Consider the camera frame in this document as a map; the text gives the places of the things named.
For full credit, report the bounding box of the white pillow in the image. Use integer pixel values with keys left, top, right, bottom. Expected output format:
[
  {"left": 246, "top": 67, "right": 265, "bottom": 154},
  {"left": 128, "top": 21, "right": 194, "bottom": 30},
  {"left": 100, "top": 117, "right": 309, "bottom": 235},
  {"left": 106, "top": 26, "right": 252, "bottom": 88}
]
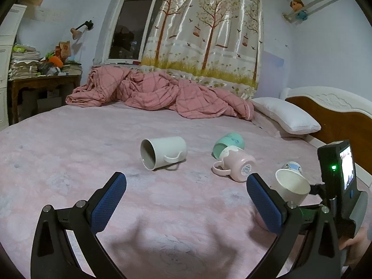
[{"left": 251, "top": 97, "right": 322, "bottom": 136}]

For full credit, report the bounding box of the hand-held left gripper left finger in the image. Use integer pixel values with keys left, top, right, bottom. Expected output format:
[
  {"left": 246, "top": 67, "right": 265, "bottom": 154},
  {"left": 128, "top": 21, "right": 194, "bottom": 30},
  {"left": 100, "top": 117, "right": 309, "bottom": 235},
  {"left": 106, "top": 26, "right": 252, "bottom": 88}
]
[{"left": 30, "top": 171, "right": 127, "bottom": 279}]

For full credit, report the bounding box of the white cabinet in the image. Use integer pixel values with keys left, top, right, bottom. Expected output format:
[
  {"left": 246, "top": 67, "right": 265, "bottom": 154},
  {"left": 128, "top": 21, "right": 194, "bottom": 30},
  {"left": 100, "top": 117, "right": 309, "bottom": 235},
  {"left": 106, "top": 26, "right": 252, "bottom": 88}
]
[{"left": 0, "top": 4, "right": 28, "bottom": 130}]

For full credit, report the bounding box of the brown wooden desk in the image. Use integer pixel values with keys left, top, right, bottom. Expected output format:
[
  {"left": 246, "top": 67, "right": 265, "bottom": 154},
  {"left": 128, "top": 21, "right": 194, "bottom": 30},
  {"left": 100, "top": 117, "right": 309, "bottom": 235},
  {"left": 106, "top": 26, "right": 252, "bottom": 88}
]
[{"left": 9, "top": 74, "right": 82, "bottom": 125}]

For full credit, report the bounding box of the tall stack of papers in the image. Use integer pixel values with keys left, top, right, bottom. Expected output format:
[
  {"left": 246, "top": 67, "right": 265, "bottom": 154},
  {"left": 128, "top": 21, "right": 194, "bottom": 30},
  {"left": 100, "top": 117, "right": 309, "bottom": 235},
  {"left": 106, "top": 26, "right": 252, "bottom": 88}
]
[{"left": 8, "top": 44, "right": 41, "bottom": 81}]

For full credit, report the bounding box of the white framed window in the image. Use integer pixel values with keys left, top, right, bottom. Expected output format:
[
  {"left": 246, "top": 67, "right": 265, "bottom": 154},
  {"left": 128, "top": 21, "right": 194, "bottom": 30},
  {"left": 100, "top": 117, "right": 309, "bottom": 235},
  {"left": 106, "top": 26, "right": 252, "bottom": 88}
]
[{"left": 100, "top": 0, "right": 175, "bottom": 66}]

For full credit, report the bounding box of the person's right hand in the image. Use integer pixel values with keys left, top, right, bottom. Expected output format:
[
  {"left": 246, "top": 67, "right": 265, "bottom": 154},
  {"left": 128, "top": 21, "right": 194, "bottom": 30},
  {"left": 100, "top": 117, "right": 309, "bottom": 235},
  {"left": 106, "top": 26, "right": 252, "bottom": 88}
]
[{"left": 338, "top": 226, "right": 370, "bottom": 268}]

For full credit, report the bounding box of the pink mug with handle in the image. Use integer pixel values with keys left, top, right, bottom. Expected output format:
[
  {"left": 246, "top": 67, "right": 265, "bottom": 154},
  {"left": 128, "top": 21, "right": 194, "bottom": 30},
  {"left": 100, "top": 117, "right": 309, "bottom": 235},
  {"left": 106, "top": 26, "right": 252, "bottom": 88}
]
[{"left": 212, "top": 145, "right": 257, "bottom": 183}]

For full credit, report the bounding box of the plain white cup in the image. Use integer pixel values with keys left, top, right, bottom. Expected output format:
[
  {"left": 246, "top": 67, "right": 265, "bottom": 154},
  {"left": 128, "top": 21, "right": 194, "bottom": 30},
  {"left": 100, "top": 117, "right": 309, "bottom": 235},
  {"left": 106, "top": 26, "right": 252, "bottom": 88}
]
[{"left": 256, "top": 169, "right": 311, "bottom": 231}]

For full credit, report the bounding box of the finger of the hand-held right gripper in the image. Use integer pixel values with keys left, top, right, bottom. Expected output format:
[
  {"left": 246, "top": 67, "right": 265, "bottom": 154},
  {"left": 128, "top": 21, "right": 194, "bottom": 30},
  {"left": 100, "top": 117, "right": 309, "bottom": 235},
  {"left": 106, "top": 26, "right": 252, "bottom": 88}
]
[{"left": 309, "top": 182, "right": 328, "bottom": 202}]

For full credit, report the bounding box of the low stack of books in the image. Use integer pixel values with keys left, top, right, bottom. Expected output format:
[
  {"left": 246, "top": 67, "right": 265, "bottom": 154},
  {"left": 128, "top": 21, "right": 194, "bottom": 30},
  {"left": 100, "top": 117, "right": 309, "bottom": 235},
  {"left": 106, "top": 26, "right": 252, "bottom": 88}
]
[{"left": 62, "top": 61, "right": 83, "bottom": 76}]

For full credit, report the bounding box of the white cup with blue print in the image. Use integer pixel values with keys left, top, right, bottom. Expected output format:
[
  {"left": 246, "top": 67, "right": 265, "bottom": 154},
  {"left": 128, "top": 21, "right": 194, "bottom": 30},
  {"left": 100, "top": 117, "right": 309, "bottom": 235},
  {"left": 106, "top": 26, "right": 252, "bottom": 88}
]
[{"left": 281, "top": 161, "right": 303, "bottom": 178}]

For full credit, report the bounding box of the red and brown paper bag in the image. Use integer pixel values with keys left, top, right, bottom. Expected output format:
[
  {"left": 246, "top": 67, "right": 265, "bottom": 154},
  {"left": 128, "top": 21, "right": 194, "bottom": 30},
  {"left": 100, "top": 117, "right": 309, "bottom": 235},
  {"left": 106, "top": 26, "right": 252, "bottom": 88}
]
[{"left": 55, "top": 41, "right": 72, "bottom": 59}]

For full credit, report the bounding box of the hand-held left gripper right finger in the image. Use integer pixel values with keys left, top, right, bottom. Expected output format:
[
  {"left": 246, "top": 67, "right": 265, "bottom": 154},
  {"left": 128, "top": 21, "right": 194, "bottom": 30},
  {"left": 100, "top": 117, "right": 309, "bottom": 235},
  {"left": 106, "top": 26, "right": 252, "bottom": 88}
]
[{"left": 246, "top": 173, "right": 342, "bottom": 279}]

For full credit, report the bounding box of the pink checked blanket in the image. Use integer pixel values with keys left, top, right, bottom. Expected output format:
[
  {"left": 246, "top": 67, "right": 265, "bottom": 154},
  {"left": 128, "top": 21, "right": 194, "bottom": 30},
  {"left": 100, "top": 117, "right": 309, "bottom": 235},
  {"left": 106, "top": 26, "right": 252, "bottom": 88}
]
[{"left": 65, "top": 66, "right": 255, "bottom": 121}]

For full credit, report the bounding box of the tree print curtain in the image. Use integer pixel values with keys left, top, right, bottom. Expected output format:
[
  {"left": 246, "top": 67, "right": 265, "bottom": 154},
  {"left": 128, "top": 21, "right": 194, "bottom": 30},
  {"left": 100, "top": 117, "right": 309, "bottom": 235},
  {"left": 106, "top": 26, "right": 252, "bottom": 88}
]
[{"left": 140, "top": 0, "right": 264, "bottom": 99}]

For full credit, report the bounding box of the white and brown headboard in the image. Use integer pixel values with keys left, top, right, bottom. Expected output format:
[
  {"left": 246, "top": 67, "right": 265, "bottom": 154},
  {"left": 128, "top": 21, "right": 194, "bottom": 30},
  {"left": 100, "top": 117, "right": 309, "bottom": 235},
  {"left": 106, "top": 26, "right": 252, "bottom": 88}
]
[{"left": 280, "top": 86, "right": 372, "bottom": 178}]

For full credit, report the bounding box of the wall lamp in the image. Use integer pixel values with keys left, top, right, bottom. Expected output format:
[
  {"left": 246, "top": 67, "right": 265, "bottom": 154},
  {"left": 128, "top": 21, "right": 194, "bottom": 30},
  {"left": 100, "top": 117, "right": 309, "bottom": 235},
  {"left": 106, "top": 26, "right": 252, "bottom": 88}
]
[{"left": 70, "top": 20, "right": 94, "bottom": 40}]

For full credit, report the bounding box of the white mug with handle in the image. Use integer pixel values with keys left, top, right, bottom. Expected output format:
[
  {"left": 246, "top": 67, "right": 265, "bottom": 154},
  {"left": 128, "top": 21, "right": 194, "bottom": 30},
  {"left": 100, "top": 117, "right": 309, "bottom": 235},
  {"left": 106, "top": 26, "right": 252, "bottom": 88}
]
[{"left": 140, "top": 136, "right": 188, "bottom": 171}]

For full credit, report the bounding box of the mint green cup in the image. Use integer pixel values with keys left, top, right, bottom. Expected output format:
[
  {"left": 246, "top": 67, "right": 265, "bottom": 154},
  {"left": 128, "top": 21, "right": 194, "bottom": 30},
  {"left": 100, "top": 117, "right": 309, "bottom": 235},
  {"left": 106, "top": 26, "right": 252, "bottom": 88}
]
[{"left": 213, "top": 133, "right": 245, "bottom": 158}]

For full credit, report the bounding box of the pink bed sheet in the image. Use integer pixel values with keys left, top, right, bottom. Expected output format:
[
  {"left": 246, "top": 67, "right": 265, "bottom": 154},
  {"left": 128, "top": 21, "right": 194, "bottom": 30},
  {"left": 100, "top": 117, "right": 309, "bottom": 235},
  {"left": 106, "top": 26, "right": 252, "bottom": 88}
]
[{"left": 0, "top": 100, "right": 372, "bottom": 279}]

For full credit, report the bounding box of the stuffed doll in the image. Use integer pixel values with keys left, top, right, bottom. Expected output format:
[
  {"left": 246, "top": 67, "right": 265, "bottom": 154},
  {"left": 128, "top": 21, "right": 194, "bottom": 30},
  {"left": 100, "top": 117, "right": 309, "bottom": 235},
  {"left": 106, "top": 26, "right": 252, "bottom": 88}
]
[{"left": 290, "top": 0, "right": 309, "bottom": 21}]

